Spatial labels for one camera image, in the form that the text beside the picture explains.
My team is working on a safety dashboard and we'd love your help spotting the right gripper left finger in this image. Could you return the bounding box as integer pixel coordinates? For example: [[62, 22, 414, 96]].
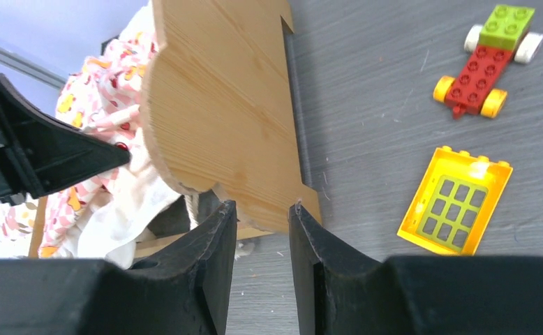
[[0, 200, 237, 334]]

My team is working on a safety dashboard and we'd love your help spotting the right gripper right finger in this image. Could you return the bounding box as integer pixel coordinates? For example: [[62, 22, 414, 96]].
[[289, 204, 543, 334]]

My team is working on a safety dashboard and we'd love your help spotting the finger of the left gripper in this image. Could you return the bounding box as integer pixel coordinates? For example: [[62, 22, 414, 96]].
[[0, 73, 131, 205]]

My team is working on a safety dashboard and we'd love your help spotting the pink checkered duck blanket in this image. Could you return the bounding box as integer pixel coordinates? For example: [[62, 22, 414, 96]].
[[0, 2, 179, 268]]

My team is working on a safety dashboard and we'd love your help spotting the wooden pet bed frame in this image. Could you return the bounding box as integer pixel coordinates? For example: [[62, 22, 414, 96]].
[[38, 1, 320, 265]]

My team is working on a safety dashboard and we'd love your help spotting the yellow toy window block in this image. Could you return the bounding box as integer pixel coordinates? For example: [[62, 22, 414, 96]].
[[397, 146, 513, 255]]

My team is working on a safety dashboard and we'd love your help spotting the red green toy car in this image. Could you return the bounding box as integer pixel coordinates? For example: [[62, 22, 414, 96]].
[[433, 4, 543, 120]]

